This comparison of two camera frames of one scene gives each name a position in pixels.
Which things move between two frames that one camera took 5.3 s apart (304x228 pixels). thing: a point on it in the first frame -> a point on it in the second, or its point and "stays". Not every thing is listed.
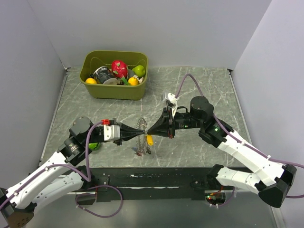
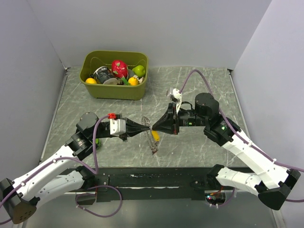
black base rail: x=128 y=184 stays
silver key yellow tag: x=150 y=139 -> x=156 y=135
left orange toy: x=90 y=80 stays
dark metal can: x=102 y=73 stays
